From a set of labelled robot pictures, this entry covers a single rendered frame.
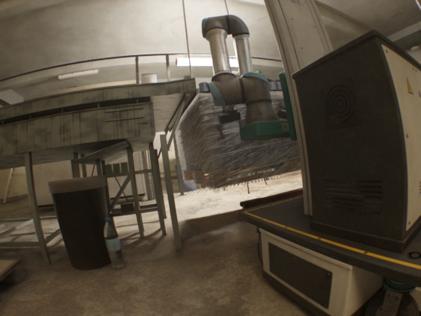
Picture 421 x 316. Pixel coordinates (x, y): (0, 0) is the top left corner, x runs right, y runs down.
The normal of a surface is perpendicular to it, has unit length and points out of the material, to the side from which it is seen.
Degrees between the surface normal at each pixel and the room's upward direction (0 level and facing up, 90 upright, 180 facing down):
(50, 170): 90
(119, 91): 90
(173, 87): 90
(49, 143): 90
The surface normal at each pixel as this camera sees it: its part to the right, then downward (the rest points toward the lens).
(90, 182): 0.86, -0.11
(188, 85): 0.02, -0.02
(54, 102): 0.30, -0.05
